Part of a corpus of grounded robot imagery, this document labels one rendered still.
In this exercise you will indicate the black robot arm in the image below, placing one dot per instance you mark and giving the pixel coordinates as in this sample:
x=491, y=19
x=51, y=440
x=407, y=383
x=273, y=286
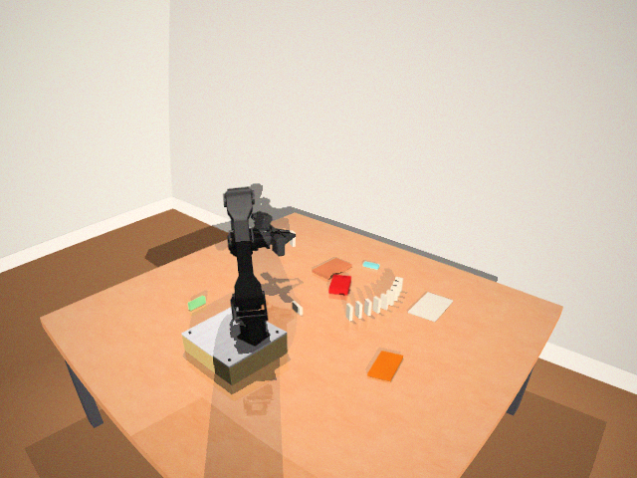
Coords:
x=248, y=291

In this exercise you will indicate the small green rectangular block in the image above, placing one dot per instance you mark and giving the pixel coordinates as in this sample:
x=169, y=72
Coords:
x=196, y=303

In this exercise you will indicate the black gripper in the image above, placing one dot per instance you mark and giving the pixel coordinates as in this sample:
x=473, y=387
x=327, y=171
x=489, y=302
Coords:
x=278, y=238

